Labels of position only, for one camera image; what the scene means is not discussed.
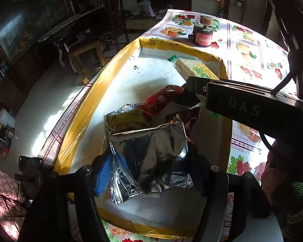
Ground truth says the silver foil snack packet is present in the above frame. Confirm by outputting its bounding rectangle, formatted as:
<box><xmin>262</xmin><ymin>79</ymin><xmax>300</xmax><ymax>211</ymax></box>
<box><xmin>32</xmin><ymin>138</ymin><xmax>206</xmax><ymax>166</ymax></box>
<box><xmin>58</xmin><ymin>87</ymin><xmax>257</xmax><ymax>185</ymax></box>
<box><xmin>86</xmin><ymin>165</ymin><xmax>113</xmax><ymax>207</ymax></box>
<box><xmin>108</xmin><ymin>122</ymin><xmax>193</xmax><ymax>205</ymax></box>

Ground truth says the dark wooden bench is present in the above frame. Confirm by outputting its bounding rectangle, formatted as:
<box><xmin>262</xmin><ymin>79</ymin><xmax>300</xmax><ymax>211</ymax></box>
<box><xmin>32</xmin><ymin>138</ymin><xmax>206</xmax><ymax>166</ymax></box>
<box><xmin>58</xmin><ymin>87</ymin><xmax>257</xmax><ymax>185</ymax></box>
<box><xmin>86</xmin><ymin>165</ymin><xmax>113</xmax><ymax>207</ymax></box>
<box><xmin>38</xmin><ymin>8</ymin><xmax>107</xmax><ymax>68</ymax></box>

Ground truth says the wooden stool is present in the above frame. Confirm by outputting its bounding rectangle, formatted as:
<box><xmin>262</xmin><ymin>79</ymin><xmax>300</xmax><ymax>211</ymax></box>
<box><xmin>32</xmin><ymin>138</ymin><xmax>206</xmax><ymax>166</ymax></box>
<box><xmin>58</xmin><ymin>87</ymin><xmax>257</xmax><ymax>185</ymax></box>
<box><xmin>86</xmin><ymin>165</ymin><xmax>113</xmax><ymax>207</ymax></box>
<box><xmin>68</xmin><ymin>40</ymin><xmax>107</xmax><ymax>85</ymax></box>

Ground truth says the white box with yellow rim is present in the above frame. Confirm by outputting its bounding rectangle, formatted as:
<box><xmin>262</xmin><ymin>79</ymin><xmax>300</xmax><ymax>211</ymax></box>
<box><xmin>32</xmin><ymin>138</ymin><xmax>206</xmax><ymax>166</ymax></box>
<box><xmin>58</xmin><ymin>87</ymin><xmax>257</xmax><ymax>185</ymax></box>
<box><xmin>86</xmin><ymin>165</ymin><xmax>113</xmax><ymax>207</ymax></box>
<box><xmin>55</xmin><ymin>38</ymin><xmax>228</xmax><ymax>239</ymax></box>

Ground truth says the small cork topped jar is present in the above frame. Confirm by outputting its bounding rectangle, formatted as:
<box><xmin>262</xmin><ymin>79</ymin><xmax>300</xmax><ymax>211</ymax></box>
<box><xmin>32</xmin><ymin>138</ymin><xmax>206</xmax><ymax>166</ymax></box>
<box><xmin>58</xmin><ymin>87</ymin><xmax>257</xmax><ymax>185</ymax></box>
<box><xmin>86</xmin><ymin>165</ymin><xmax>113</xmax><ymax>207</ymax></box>
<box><xmin>200</xmin><ymin>15</ymin><xmax>213</xmax><ymax>27</ymax></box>

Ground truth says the red labelled jar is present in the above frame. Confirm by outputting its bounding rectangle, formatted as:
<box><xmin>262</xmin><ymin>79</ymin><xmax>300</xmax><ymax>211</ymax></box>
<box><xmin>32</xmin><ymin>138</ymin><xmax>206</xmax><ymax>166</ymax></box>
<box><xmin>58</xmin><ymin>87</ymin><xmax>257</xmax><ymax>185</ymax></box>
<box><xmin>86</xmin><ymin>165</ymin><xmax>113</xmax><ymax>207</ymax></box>
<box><xmin>193</xmin><ymin>24</ymin><xmax>213</xmax><ymax>47</ymax></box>

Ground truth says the yellow green cracker packet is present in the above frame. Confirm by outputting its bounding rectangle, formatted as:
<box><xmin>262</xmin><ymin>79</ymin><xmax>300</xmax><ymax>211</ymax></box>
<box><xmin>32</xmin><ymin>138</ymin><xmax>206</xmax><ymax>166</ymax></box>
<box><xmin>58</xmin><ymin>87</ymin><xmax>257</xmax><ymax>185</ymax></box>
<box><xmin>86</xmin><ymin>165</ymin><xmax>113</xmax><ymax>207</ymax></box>
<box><xmin>167</xmin><ymin>55</ymin><xmax>219</xmax><ymax>81</ymax></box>

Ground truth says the floral fruit tablecloth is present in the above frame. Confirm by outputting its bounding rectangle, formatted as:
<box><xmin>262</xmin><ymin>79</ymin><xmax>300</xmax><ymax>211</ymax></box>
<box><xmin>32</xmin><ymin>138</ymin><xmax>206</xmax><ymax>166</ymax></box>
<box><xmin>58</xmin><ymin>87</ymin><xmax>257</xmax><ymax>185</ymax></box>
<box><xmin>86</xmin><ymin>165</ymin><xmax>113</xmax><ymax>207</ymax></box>
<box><xmin>39</xmin><ymin>9</ymin><xmax>289</xmax><ymax>241</ymax></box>

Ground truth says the red cartoon snack packet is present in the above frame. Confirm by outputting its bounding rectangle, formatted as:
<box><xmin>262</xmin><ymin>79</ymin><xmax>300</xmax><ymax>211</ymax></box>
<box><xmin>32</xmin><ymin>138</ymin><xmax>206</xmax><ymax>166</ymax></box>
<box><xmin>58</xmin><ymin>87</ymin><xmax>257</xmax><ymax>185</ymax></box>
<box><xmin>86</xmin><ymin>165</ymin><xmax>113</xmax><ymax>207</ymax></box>
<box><xmin>138</xmin><ymin>85</ymin><xmax>200</xmax><ymax>121</ymax></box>

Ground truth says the gold green snack packet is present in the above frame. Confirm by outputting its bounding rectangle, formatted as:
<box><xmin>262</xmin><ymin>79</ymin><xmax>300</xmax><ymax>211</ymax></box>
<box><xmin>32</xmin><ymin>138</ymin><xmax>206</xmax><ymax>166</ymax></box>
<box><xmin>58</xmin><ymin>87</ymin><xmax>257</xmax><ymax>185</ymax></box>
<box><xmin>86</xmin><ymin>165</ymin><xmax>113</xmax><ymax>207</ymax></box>
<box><xmin>104</xmin><ymin>103</ymin><xmax>150</xmax><ymax>139</ymax></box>

